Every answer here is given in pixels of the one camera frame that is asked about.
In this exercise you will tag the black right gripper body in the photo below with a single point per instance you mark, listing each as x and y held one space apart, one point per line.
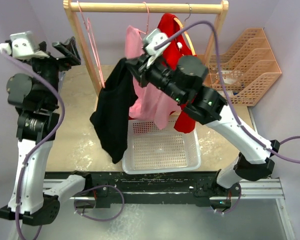
158 73

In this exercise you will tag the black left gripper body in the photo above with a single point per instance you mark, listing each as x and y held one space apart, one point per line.
53 65

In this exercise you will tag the pink t shirt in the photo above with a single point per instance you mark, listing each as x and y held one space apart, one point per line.
151 104

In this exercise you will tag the pink wire hanger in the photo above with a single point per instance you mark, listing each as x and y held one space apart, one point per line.
147 18
93 44

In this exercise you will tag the red t shirt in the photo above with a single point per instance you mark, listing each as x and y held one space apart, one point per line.
177 49

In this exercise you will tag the wooden hanger with metal hook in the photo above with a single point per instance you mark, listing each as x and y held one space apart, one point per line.
181 26

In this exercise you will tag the black t shirt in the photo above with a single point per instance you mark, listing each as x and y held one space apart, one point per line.
111 117

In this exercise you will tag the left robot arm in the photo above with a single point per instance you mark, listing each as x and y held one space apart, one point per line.
35 96

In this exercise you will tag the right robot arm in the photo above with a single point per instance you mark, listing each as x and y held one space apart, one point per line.
203 104

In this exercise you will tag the white plastic basket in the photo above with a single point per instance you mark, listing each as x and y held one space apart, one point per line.
151 150

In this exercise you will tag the peach plastic file organizer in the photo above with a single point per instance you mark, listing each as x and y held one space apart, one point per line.
249 67

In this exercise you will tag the wooden clothes rack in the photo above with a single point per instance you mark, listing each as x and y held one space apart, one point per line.
71 9

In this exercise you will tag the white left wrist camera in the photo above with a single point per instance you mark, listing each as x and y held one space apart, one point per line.
22 46

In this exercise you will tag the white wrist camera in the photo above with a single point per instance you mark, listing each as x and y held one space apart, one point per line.
154 44
22 46

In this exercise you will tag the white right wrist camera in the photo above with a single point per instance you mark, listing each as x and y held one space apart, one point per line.
154 44

